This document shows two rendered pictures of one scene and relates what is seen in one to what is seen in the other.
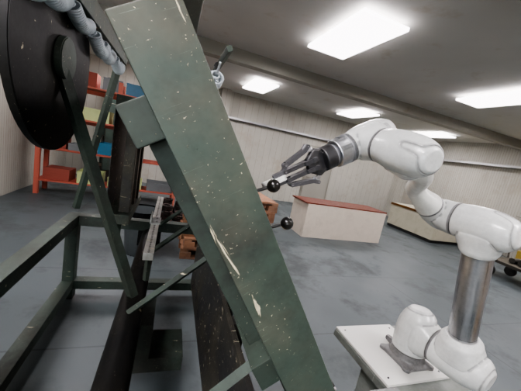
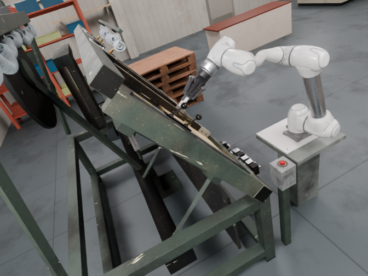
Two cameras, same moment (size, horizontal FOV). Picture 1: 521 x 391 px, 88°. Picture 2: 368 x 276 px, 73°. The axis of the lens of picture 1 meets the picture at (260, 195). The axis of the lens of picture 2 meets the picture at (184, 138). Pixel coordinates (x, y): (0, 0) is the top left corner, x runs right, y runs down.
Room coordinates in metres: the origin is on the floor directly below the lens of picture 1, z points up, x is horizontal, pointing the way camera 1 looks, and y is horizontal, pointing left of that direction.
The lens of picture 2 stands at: (-0.48, -0.10, 2.14)
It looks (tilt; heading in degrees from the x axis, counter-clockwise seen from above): 33 degrees down; 6
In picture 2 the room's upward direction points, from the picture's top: 18 degrees counter-clockwise
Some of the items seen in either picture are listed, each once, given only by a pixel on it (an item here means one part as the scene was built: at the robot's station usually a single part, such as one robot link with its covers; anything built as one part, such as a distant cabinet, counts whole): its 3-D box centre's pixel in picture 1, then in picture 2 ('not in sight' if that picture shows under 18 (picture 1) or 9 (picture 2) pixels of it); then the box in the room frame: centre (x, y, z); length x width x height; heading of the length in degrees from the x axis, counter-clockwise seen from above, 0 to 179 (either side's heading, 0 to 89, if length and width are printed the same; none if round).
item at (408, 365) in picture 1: (403, 349); (295, 130); (1.24, -0.86, 0.79); 0.22 x 0.18 x 0.06; 20
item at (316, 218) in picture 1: (336, 219); (248, 30); (6.29, -1.89, 0.38); 2.19 x 0.70 x 0.77; 110
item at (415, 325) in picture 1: (416, 329); (298, 117); (1.22, -0.87, 0.93); 0.18 x 0.16 x 0.22; 29
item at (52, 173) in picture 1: (118, 140); (42, 58); (5.78, 3.22, 1.24); 2.69 x 0.73 x 2.48; 110
